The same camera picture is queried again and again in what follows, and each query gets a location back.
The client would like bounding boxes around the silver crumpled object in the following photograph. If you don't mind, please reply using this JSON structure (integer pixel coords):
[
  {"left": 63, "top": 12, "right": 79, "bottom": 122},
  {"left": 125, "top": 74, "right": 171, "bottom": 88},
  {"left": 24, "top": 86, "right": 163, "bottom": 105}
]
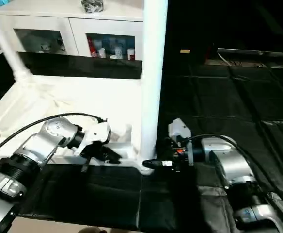
[{"left": 81, "top": 0, "right": 104, "bottom": 13}]

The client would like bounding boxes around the small red bottle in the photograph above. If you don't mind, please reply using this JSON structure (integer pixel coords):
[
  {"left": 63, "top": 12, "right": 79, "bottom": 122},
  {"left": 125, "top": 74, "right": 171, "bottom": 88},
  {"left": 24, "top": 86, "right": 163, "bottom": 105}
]
[{"left": 87, "top": 39, "right": 95, "bottom": 57}]

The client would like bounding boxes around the long black bar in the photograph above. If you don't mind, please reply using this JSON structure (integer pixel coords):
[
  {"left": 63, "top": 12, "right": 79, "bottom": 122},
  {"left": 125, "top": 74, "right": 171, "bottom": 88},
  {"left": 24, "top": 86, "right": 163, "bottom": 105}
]
[{"left": 218, "top": 48, "right": 283, "bottom": 59}]

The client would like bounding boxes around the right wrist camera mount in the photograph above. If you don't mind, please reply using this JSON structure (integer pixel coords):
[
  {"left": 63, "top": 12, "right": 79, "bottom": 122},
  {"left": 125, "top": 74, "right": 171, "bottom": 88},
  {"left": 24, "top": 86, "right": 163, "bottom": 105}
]
[{"left": 168, "top": 118, "right": 191, "bottom": 144}]

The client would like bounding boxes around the white glass-door cabinet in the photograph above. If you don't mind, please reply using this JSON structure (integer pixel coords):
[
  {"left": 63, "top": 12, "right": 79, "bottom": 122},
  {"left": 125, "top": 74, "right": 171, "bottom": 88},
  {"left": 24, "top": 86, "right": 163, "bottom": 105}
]
[{"left": 0, "top": 0, "right": 144, "bottom": 61}]

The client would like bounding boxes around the white compartment tray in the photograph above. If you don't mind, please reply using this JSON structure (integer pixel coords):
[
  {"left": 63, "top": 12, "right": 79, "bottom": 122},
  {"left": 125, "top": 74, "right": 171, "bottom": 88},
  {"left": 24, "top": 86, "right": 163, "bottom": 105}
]
[{"left": 0, "top": 73, "right": 157, "bottom": 175}]

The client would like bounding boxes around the black work mat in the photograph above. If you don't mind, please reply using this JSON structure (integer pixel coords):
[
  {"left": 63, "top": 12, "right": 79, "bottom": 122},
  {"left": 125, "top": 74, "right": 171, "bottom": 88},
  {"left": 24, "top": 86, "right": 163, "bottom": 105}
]
[{"left": 0, "top": 49, "right": 283, "bottom": 231}]

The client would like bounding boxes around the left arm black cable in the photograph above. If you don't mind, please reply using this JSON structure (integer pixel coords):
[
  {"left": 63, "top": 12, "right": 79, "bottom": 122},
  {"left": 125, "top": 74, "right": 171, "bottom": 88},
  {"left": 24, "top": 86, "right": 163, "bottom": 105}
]
[{"left": 0, "top": 113, "right": 107, "bottom": 163}]

